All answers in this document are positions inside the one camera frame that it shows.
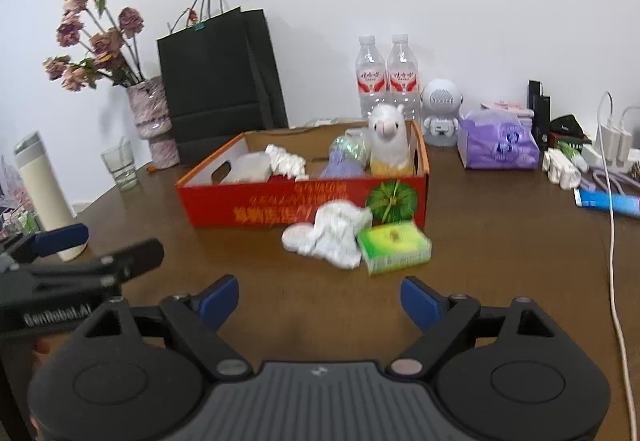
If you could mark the red cardboard box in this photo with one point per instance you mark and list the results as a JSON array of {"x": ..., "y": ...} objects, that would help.
[{"x": 250, "y": 206}]

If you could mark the white cloth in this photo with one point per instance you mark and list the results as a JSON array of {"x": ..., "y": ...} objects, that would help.
[{"x": 337, "y": 233}]

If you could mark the alpaca plush toy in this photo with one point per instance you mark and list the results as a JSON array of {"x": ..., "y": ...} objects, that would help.
[{"x": 390, "y": 146}]

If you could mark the black rectangular blocks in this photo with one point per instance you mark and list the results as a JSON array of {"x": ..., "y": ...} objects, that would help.
[{"x": 540, "y": 113}]

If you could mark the white wall charger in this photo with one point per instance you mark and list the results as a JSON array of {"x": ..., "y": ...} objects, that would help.
[
  {"x": 626, "y": 148},
  {"x": 607, "y": 143}
]

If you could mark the white figurines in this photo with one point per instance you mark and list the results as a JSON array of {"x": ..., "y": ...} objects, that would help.
[{"x": 562, "y": 168}]

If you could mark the green cardboard packet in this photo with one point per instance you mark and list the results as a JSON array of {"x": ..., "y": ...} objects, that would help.
[{"x": 395, "y": 247}]

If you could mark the clear water bottle red label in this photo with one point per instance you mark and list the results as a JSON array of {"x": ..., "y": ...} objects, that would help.
[
  {"x": 371, "y": 81},
  {"x": 404, "y": 78}
]

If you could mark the black pouch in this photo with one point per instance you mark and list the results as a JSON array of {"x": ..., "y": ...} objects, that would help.
[{"x": 567, "y": 126}]

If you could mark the purple fabric pouch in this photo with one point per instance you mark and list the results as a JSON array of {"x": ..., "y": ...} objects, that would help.
[{"x": 340, "y": 166}]

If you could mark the small white plastic cap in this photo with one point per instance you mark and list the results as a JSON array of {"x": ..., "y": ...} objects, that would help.
[{"x": 297, "y": 237}]

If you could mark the dried pink flowers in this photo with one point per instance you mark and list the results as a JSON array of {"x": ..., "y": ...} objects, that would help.
[{"x": 92, "y": 46}]

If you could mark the white tissue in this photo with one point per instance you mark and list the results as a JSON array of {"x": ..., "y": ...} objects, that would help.
[{"x": 286, "y": 162}]

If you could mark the white thermos bottle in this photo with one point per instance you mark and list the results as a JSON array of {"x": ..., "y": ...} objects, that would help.
[{"x": 45, "y": 201}]

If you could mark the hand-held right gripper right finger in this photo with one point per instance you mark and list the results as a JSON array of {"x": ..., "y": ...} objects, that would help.
[{"x": 419, "y": 300}]

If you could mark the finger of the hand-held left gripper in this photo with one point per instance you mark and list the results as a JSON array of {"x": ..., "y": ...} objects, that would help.
[
  {"x": 132, "y": 260},
  {"x": 60, "y": 239}
]

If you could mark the pink packet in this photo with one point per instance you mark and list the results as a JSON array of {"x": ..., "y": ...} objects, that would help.
[{"x": 507, "y": 109}]

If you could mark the mottled pink vase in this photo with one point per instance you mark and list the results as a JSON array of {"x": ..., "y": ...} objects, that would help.
[{"x": 152, "y": 121}]

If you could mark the iridescent plastic wrap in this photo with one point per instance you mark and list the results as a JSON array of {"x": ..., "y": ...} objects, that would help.
[{"x": 350, "y": 146}]

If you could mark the black paper bag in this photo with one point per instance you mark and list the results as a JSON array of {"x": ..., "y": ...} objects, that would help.
[{"x": 220, "y": 91}]

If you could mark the clear glass stirrer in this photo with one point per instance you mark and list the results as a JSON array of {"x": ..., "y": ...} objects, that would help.
[{"x": 120, "y": 145}]

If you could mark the purple tissue pack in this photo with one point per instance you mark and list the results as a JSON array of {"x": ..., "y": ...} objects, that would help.
[{"x": 497, "y": 146}]

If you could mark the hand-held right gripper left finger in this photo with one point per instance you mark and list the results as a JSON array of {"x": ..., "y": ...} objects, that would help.
[{"x": 219, "y": 300}]

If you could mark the white round robot speaker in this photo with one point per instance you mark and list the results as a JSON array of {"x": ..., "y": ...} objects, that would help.
[{"x": 441, "y": 111}]

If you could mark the clear drinking glass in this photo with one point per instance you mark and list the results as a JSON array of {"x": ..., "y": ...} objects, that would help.
[{"x": 120, "y": 168}]

